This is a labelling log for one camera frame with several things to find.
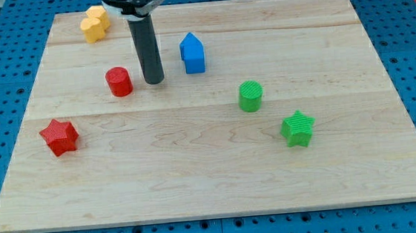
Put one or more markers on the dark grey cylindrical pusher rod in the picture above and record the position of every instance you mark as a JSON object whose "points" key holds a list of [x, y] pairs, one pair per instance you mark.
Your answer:
{"points": [[144, 39]]}

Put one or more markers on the blue house-shaped block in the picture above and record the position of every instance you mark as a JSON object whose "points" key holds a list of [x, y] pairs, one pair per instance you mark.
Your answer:
{"points": [[192, 54]]}

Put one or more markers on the red cylinder block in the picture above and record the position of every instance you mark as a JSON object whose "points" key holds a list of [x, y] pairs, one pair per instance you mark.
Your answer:
{"points": [[119, 81]]}

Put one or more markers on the green cylinder block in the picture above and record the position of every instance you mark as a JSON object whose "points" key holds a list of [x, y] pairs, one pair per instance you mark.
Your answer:
{"points": [[250, 96]]}

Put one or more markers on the red star block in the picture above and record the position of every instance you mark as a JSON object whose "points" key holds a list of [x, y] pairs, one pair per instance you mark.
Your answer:
{"points": [[60, 137]]}

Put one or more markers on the light wooden board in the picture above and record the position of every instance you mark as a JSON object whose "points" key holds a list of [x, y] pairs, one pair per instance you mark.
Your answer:
{"points": [[183, 149]]}

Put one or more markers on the green star block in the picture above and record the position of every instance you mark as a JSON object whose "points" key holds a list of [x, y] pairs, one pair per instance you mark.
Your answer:
{"points": [[297, 129]]}

